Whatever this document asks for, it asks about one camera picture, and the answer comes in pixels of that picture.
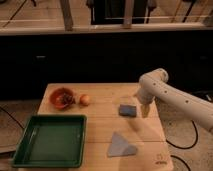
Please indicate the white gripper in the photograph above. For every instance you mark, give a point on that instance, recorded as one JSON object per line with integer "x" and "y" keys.
{"x": 145, "y": 98}

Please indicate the blue sponge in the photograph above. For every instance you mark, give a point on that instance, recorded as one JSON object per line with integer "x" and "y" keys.
{"x": 127, "y": 110}

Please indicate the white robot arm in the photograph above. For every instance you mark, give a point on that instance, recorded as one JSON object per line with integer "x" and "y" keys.
{"x": 154, "y": 84}

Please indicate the green plastic tray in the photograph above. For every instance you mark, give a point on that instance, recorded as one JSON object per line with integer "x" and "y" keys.
{"x": 52, "y": 141}

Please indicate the blue folded cloth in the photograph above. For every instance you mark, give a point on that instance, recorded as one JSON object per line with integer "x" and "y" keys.
{"x": 119, "y": 147}

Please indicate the small orange fruit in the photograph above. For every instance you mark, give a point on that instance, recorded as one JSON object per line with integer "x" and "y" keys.
{"x": 84, "y": 100}

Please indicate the orange bowl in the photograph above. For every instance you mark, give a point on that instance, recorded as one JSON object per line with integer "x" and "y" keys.
{"x": 62, "y": 98}

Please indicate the wooden rail frame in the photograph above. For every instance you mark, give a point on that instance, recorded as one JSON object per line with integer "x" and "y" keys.
{"x": 71, "y": 16}

